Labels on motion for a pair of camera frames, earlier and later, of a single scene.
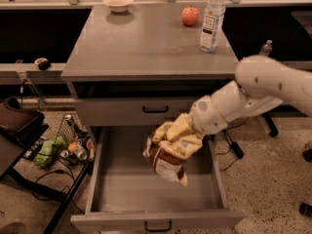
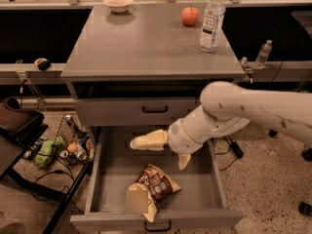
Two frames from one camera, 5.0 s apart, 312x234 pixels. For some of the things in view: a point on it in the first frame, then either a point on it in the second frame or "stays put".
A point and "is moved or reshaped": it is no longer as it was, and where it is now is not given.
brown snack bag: [178, 137] is moved or reshaped
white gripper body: [205, 115] → [177, 137]
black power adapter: [237, 149] stays put
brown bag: [15, 118] stays put
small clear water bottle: [266, 48] stays put
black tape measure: [42, 62] stays put
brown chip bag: [166, 165] → [158, 182]
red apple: [190, 16] stays put
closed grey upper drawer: [131, 111] stays put
